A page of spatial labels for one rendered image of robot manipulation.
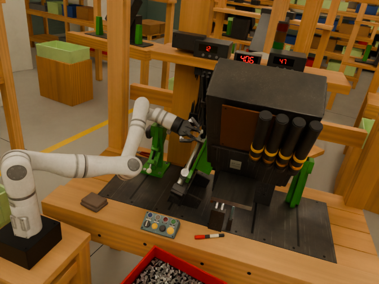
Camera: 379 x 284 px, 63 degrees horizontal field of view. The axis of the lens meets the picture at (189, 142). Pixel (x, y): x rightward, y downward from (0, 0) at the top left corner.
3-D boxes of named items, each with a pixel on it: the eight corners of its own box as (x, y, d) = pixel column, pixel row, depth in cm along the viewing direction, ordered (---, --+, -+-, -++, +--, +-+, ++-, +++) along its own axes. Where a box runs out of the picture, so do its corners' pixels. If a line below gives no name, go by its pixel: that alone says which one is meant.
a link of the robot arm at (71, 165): (76, 170, 126) (82, 182, 119) (-1, 168, 111) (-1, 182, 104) (81, 150, 123) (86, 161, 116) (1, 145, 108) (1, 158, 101)
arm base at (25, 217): (32, 239, 116) (24, 203, 108) (10, 234, 117) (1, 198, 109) (47, 223, 124) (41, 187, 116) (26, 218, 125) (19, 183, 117)
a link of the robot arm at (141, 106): (151, 96, 144) (145, 121, 138) (150, 106, 152) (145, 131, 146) (136, 93, 144) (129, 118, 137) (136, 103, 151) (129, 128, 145)
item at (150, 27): (150, 40, 956) (150, 25, 936) (128, 36, 982) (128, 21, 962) (168, 36, 1055) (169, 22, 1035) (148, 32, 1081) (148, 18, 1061)
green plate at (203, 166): (204, 184, 140) (223, 148, 130) (188, 176, 141) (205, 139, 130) (209, 171, 150) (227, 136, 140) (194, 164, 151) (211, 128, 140)
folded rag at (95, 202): (108, 204, 144) (108, 199, 143) (96, 213, 138) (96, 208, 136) (92, 195, 148) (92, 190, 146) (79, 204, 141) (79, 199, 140)
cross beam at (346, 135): (361, 149, 160) (368, 133, 156) (129, 99, 185) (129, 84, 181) (359, 144, 165) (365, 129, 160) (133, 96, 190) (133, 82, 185)
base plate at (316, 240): (335, 266, 129) (337, 263, 128) (96, 198, 150) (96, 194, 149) (325, 205, 165) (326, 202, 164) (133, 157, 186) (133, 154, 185)
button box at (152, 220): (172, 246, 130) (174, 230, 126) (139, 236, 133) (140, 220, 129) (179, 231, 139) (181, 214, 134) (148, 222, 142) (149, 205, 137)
